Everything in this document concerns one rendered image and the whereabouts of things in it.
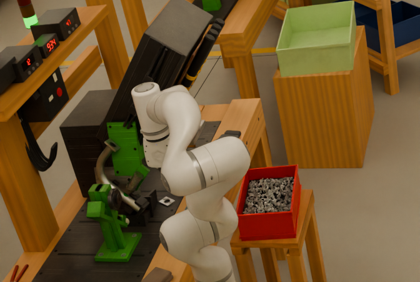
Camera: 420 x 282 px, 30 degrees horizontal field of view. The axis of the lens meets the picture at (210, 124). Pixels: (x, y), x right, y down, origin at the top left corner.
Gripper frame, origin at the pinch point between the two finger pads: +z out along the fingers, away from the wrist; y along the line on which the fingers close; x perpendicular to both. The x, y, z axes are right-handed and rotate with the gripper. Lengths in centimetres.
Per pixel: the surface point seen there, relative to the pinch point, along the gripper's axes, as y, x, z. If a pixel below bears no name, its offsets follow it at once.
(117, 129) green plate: -35, 40, 5
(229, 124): -14, 100, 40
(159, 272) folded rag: -11.9, -2.2, 37.0
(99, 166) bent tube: -44, 33, 17
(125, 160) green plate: -34, 37, 17
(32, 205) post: -65, 16, 22
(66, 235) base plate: -59, 21, 40
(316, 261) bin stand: 26, 58, 83
